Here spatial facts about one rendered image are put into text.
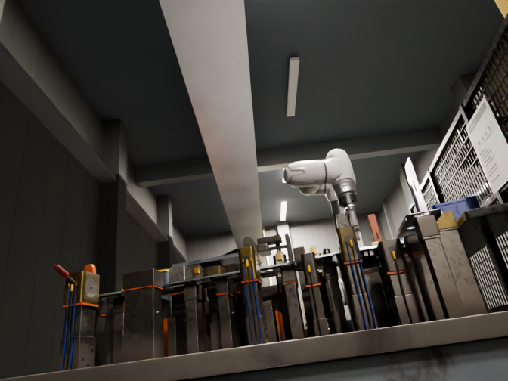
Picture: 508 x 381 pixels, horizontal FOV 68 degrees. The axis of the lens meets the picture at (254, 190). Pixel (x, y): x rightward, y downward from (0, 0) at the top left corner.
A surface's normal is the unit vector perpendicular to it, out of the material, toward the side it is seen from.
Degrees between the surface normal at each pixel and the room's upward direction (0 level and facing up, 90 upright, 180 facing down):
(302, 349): 90
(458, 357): 90
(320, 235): 90
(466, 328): 90
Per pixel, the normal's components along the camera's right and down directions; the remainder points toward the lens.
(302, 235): -0.04, -0.41
